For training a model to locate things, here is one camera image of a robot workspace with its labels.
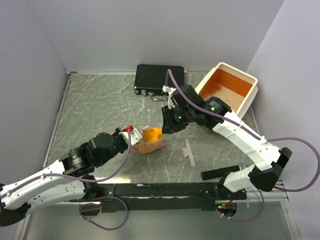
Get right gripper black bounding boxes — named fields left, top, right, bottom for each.
left=161, top=103, right=194, bottom=134

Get pink cat litter bag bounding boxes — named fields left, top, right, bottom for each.
left=131, top=126, right=167, bottom=154

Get yellow plastic litter scoop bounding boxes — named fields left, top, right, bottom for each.
left=142, top=126, right=163, bottom=143

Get beige bag sealing clip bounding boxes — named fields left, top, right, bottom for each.
left=182, top=138, right=196, bottom=167

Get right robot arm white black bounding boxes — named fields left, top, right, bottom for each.
left=161, top=85, right=292, bottom=199

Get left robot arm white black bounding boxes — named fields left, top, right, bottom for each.
left=0, top=125, right=137, bottom=227

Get clean litter granules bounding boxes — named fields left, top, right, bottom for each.
left=203, top=87, right=245, bottom=112

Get cream orange litter box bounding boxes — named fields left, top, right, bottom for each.
left=195, top=62, right=258, bottom=118

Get black carrying case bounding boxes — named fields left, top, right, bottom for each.
left=133, top=64, right=185, bottom=102

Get black speckled microphone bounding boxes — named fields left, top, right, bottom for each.
left=200, top=164, right=246, bottom=181

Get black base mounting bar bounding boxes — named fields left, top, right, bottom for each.
left=77, top=182, right=247, bottom=213

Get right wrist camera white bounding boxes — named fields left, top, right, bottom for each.
left=162, top=85, right=176, bottom=109

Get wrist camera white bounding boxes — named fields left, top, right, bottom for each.
left=119, top=125, right=143, bottom=146
left=162, top=85, right=176, bottom=109

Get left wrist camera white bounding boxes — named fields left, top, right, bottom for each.
left=119, top=125, right=143, bottom=146

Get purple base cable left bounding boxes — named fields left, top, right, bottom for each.
left=78, top=196, right=130, bottom=230

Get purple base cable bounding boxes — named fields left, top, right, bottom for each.
left=216, top=188, right=265, bottom=223
left=78, top=196, right=130, bottom=230

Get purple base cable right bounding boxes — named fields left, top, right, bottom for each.
left=216, top=188, right=265, bottom=223

